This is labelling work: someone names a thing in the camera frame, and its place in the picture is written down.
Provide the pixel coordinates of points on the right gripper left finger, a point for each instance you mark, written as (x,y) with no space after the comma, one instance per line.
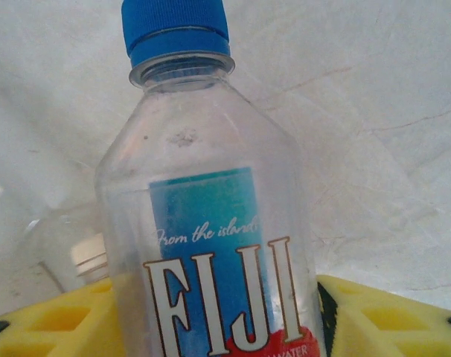
(54,331)

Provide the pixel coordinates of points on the Fiji water bottle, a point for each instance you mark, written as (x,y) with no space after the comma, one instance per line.
(210,148)

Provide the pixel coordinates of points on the clear bottle cream cap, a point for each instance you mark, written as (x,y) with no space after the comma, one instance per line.
(89,256)

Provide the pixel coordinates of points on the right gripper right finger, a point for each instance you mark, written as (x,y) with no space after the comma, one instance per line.
(396,327)

